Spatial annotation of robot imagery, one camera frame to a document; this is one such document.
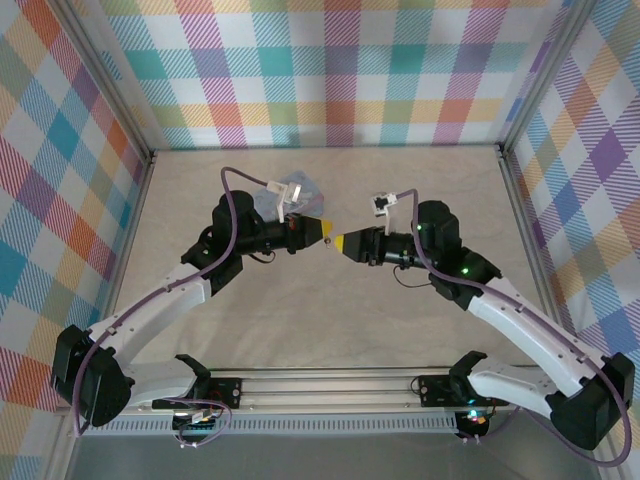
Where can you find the aluminium table side rail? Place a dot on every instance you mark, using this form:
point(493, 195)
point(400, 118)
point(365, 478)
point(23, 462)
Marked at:
point(126, 250)
point(532, 250)

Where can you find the thin aluminium table end rail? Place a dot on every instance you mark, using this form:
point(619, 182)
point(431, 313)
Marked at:
point(325, 148)

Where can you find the short aluminium frame post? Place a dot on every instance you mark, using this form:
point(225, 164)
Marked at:
point(614, 474)
point(62, 452)

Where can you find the grey metal panel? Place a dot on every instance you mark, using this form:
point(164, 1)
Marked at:
point(325, 457)

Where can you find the clear plastic zip bag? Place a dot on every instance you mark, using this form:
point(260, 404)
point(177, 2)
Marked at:
point(314, 192)

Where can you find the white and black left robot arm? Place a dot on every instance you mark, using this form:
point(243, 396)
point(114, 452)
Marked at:
point(150, 306)

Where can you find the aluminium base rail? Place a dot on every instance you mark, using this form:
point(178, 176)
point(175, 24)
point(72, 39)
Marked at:
point(325, 387)

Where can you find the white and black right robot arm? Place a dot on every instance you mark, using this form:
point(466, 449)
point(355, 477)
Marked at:
point(525, 320)

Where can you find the tall aluminium frame post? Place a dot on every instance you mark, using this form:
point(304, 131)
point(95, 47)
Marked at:
point(111, 85)
point(544, 75)

